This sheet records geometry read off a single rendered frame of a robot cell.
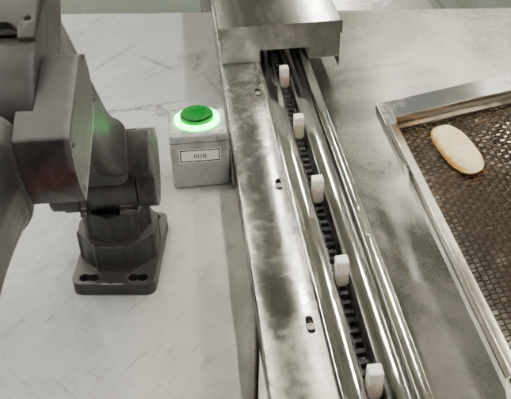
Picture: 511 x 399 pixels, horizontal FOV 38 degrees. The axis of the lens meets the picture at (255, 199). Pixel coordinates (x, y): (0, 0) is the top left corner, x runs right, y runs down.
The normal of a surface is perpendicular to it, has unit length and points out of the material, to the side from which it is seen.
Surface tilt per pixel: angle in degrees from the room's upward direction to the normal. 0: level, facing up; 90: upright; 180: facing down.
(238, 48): 90
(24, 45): 19
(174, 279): 0
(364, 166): 0
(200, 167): 90
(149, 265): 0
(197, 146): 90
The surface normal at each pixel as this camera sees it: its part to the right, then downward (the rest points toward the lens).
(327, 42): 0.11, 0.59
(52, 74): -0.01, -0.65
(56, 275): -0.03, -0.80
